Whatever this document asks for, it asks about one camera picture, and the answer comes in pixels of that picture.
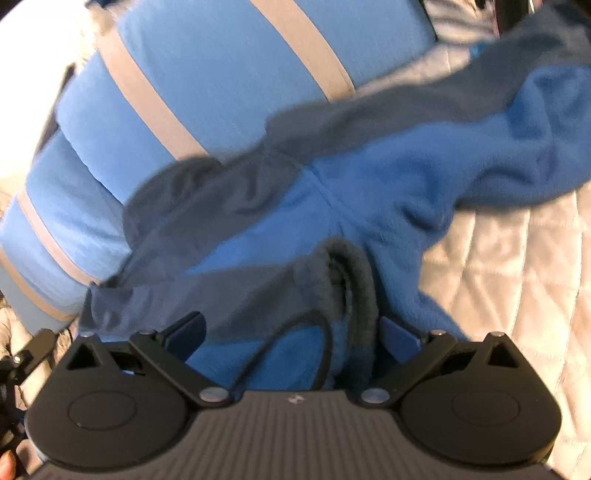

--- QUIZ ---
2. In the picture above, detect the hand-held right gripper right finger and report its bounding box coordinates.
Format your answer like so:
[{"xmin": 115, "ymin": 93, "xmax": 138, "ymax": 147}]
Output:
[{"xmin": 360, "ymin": 316, "xmax": 522, "ymax": 407}]

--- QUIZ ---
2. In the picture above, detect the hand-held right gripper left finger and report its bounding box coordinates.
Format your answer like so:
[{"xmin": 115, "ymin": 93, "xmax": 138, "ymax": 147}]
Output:
[{"xmin": 67, "ymin": 311, "xmax": 232, "ymax": 407}]

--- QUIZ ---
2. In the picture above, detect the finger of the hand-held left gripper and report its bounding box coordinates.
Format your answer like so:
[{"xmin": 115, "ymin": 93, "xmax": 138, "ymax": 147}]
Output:
[{"xmin": 11, "ymin": 329, "xmax": 57, "ymax": 386}]

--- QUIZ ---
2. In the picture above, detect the blue fleece hooded jacket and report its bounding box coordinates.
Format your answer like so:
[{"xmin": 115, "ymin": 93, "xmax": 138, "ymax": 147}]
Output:
[{"xmin": 78, "ymin": 0, "xmax": 591, "ymax": 402}]

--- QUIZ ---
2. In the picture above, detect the grey quilted lace-edged bedspread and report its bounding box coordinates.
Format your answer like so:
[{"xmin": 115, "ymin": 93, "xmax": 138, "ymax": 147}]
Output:
[{"xmin": 355, "ymin": 41, "xmax": 591, "ymax": 480}]

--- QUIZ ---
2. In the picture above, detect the blue grey-striped pillow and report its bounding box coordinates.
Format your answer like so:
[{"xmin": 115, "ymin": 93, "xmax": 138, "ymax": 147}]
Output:
[
  {"xmin": 0, "ymin": 134, "xmax": 134, "ymax": 333},
  {"xmin": 55, "ymin": 0, "xmax": 437, "ymax": 204}
]

